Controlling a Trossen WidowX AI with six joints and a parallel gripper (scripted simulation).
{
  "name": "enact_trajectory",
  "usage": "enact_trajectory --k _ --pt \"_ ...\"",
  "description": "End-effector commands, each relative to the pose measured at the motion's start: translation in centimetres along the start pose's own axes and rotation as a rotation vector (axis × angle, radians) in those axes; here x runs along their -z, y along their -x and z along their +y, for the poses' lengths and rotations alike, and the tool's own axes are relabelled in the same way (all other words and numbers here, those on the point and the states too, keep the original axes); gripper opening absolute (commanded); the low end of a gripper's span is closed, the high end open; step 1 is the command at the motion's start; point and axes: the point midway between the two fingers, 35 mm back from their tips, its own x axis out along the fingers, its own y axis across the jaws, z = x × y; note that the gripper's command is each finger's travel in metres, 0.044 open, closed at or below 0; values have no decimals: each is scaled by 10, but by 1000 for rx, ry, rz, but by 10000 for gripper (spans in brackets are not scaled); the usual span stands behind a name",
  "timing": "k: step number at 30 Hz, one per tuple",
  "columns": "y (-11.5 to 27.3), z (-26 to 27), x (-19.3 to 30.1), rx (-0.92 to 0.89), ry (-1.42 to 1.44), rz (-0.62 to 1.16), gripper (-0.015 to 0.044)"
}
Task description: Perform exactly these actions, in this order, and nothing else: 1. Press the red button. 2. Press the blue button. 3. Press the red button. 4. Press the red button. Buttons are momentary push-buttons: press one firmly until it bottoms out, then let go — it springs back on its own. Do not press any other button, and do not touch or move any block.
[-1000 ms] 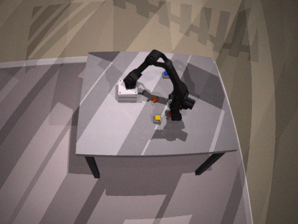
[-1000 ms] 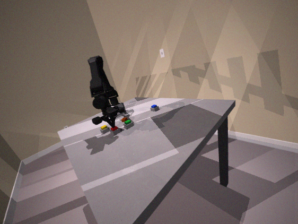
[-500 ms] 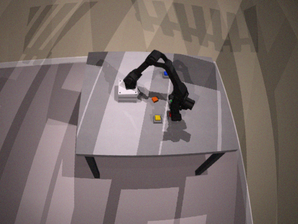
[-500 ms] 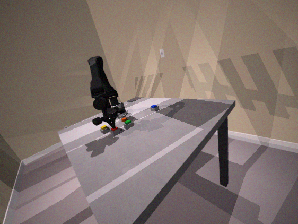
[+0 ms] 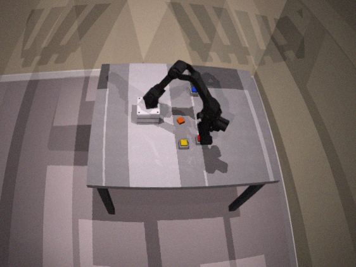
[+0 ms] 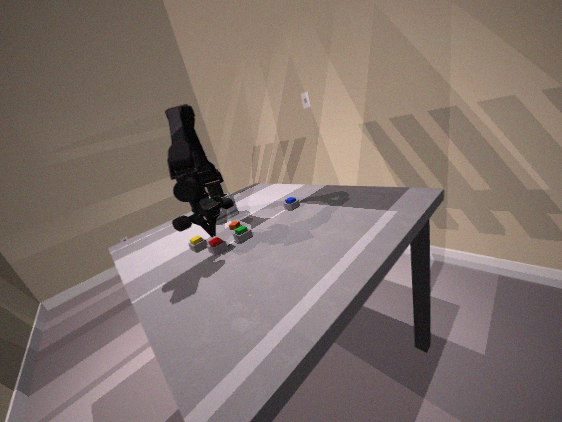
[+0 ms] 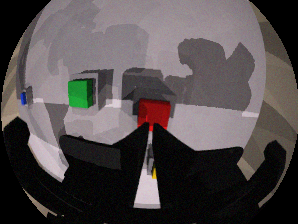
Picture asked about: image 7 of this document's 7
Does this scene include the blue button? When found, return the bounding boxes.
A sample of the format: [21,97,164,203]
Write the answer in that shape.
[20,87,33,107]

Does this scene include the red button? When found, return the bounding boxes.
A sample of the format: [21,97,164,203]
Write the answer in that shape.
[132,87,177,132]

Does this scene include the yellow button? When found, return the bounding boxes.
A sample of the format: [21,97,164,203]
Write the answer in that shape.
[146,148,157,179]

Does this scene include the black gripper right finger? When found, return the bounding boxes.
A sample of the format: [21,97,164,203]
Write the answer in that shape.
[153,123,243,209]

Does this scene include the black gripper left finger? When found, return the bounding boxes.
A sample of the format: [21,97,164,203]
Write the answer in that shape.
[59,121,150,208]

